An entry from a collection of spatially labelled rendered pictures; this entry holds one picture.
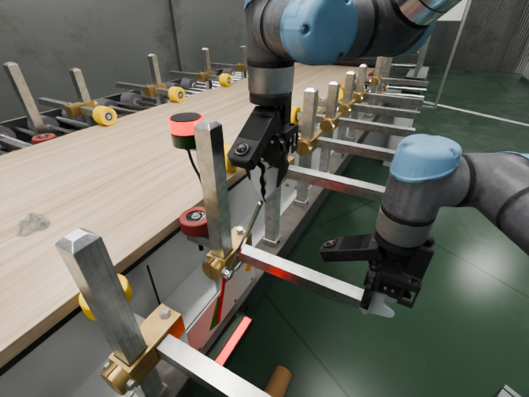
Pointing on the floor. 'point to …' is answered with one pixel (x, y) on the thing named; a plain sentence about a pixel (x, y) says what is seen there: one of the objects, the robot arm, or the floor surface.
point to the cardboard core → (279, 382)
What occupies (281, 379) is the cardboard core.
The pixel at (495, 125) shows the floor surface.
